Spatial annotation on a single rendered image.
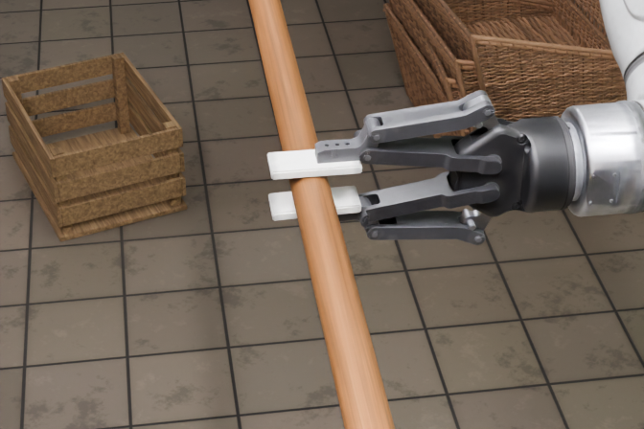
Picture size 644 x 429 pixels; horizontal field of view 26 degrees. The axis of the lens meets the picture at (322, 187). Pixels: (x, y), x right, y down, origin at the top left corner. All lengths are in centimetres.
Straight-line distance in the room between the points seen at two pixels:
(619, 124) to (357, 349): 32
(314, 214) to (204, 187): 226
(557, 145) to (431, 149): 10
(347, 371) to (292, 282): 208
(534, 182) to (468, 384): 166
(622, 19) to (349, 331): 41
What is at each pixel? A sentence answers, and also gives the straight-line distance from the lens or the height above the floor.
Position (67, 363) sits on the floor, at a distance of 280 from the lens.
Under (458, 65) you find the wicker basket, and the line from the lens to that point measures 298.
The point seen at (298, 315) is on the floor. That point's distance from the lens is 288.
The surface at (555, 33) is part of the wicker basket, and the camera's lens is 357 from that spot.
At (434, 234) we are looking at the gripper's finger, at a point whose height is 114.
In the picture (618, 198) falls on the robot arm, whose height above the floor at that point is 119.
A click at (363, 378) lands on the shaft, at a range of 88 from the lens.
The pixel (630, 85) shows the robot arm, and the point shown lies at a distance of 118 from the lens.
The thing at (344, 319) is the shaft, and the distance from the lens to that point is 93.
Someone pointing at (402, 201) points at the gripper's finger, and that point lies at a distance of 110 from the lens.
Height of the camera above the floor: 179
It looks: 33 degrees down
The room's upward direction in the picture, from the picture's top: straight up
